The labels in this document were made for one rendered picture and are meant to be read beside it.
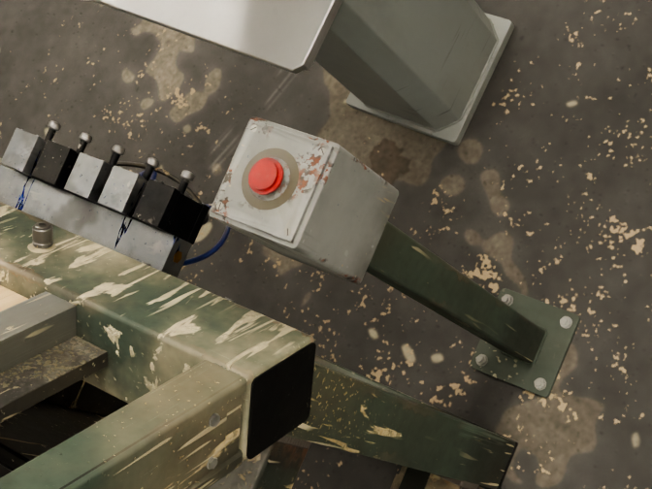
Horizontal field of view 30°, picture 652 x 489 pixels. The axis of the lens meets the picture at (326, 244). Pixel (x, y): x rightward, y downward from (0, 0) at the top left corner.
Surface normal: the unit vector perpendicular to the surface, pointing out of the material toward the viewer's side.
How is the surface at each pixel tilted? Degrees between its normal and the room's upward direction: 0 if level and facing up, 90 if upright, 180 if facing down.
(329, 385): 90
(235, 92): 0
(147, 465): 90
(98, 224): 0
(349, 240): 90
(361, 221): 90
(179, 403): 56
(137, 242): 0
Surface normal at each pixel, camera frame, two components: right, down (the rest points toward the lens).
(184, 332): 0.08, -0.90
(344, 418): 0.81, 0.31
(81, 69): -0.43, -0.26
